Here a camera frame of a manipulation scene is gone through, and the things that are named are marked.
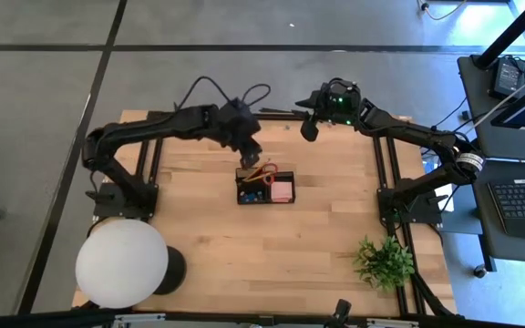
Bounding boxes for yellowish floor cable with plug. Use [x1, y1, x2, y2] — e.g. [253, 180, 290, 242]
[418, 0, 468, 22]

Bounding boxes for grey desk with laptop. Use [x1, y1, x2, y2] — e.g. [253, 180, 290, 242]
[466, 157, 525, 266]

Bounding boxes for black rig crossbar with brackets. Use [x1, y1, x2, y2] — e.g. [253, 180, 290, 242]
[0, 308, 525, 328]

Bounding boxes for black diagonal beam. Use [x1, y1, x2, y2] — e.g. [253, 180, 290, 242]
[473, 0, 525, 70]

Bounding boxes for green artificial plant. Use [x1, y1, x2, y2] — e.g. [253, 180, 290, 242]
[353, 233, 417, 293]

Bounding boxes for white paper sheet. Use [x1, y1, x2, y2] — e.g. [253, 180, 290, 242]
[437, 181, 456, 213]

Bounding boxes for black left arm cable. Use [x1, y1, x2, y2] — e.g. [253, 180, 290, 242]
[173, 75, 273, 113]

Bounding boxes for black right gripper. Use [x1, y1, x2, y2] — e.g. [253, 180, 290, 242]
[293, 77, 365, 143]

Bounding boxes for thin white strip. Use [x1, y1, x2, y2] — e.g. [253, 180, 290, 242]
[453, 66, 525, 142]

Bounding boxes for black power box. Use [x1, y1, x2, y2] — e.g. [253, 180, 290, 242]
[489, 56, 525, 100]

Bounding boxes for black laptop keyboard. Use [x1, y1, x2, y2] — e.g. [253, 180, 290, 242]
[487, 178, 525, 242]

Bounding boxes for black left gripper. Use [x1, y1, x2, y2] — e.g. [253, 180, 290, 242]
[219, 100, 264, 170]

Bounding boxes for black floor cables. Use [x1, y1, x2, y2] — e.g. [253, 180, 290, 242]
[419, 97, 473, 159]

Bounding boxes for orange wooden pencil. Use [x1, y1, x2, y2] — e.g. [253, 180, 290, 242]
[242, 158, 273, 183]

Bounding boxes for white globe table lamp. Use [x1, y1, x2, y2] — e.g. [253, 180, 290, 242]
[74, 218, 188, 310]

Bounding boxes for black mesh desk organizer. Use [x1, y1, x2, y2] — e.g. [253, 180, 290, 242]
[235, 166, 297, 206]

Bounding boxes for dark grey side desk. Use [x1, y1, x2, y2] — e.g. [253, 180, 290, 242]
[456, 53, 525, 164]

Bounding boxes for pink sticky note pad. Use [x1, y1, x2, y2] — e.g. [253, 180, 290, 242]
[270, 181, 294, 204]

